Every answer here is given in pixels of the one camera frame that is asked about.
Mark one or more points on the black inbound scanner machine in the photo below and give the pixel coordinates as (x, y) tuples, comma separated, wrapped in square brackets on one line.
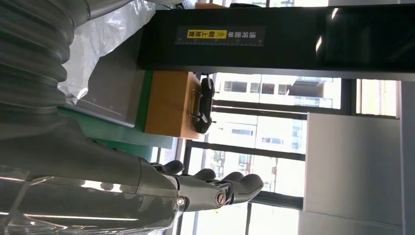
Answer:
[(291, 52)]

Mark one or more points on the black yellow remote controller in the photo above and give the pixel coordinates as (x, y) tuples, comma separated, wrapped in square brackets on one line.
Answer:
[(205, 107)]

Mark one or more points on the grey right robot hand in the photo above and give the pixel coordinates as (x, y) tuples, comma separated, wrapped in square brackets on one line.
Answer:
[(81, 181)]

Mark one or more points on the brown cardboard box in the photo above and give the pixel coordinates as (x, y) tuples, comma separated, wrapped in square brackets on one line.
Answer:
[(168, 103)]

